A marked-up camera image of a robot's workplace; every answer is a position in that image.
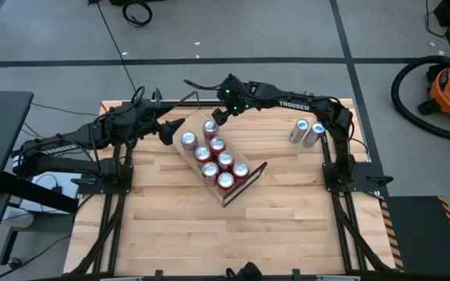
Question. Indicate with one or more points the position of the black hazard-striped floor mat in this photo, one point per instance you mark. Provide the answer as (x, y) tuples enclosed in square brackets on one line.
[(424, 234)]

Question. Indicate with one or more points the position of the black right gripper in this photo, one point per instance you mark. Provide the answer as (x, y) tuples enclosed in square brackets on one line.
[(234, 95)]

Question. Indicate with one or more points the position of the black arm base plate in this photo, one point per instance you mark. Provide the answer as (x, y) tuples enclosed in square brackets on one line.
[(365, 171), (123, 187)]

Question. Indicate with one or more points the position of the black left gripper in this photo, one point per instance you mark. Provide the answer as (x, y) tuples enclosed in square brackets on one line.
[(151, 123)]

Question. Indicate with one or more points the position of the red cola can blue patch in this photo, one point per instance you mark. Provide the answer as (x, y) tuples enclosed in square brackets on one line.
[(203, 153)]

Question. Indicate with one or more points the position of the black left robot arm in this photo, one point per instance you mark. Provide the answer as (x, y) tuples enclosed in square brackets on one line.
[(61, 148)]

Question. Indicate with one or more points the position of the red Coke Zero can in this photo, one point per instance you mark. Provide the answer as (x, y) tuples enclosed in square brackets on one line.
[(240, 169), (226, 180), (225, 158)]

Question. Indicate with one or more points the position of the white box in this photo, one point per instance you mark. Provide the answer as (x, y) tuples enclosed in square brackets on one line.
[(68, 181)]

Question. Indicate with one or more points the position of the silver Diet Coke can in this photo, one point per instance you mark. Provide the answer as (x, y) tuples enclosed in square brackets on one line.
[(298, 132), (313, 134), (189, 139), (210, 126)]

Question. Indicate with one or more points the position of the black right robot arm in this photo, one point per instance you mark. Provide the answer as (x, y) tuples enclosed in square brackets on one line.
[(293, 104)]

